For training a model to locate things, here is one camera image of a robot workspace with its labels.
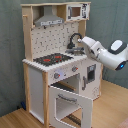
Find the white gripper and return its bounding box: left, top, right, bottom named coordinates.
left=78, top=36, right=100, bottom=55

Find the white toy microwave door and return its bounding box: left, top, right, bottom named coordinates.
left=67, top=4, right=90, bottom=21

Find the white oven door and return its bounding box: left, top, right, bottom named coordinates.
left=49, top=86, right=93, bottom=128

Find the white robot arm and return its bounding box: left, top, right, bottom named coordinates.
left=79, top=36, right=128, bottom=71

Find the wooden toy kitchen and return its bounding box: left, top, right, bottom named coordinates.
left=22, top=2, right=102, bottom=128

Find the grey toy sink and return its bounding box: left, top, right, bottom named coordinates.
left=66, top=47, right=85, bottom=56

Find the black toy faucet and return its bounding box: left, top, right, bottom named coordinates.
left=67, top=33, right=82, bottom=49

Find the right stove knob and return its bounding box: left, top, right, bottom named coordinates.
left=72, top=66, right=78, bottom=72

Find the stove knob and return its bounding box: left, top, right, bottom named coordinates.
left=54, top=73, right=60, bottom=79
left=72, top=66, right=78, bottom=72

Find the black toy stovetop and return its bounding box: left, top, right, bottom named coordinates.
left=34, top=53, right=71, bottom=67

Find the left stove knob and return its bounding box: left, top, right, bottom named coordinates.
left=54, top=73, right=60, bottom=79

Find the grey range hood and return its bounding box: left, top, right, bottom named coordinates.
left=34, top=5, right=64, bottom=27

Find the grey fridge door handle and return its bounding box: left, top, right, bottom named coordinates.
left=82, top=76, right=87, bottom=90

